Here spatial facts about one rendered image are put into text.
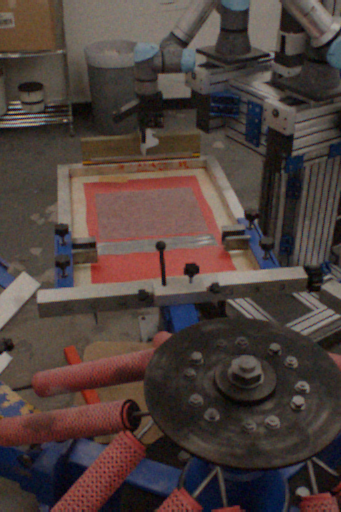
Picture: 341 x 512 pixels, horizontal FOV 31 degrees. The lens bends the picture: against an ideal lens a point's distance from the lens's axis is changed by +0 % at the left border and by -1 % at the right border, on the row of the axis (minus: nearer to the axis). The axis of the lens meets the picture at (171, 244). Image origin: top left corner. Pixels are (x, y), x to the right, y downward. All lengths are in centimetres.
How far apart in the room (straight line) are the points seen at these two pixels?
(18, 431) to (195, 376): 34
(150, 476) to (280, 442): 37
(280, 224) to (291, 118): 73
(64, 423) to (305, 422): 38
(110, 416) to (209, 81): 180
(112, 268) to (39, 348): 126
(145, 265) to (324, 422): 98
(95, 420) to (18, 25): 404
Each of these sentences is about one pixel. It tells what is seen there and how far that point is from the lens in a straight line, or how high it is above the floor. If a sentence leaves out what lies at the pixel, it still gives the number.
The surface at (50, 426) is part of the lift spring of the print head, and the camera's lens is 105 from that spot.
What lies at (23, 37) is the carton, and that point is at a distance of 481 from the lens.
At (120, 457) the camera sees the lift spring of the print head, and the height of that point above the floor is 124.
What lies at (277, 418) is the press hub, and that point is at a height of 131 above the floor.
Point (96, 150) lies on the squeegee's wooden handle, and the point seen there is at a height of 111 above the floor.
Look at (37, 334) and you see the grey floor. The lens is 303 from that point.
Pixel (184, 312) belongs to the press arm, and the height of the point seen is 104.
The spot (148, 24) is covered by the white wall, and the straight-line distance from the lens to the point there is 532.
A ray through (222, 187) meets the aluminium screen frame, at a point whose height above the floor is 99.
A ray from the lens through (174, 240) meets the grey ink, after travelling 186.
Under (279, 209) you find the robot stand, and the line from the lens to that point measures 273.
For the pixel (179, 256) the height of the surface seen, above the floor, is 96.
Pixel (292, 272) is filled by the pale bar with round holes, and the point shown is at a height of 104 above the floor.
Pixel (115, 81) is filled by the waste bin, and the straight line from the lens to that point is 485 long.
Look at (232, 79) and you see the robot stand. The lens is 260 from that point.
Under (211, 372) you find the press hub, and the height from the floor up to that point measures 131.
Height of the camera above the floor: 197
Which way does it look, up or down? 33 degrees down
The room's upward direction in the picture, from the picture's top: straight up
